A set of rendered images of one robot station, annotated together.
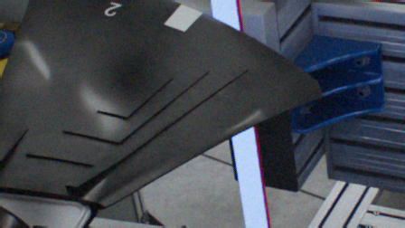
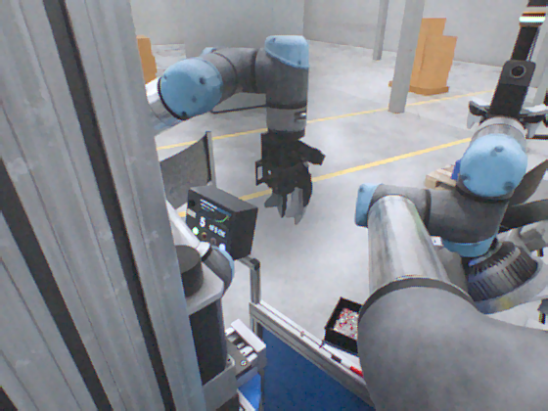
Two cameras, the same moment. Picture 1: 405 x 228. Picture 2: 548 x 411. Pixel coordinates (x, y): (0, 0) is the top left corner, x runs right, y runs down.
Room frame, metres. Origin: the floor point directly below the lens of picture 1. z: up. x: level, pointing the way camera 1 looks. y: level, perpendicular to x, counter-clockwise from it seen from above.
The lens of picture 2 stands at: (1.47, -0.10, 1.83)
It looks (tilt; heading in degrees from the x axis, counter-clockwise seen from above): 31 degrees down; 199
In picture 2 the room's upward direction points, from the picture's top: straight up
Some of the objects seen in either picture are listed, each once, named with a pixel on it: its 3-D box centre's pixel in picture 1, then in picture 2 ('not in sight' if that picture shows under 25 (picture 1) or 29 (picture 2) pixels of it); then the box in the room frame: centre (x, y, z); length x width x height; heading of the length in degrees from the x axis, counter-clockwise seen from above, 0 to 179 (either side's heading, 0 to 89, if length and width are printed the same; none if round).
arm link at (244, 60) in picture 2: not in sight; (229, 71); (0.89, -0.39, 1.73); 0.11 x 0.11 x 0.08; 3
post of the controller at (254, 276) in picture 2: not in sight; (254, 282); (0.61, -0.48, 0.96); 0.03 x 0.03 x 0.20; 67
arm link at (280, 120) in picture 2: not in sight; (288, 116); (0.87, -0.28, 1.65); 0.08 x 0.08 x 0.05
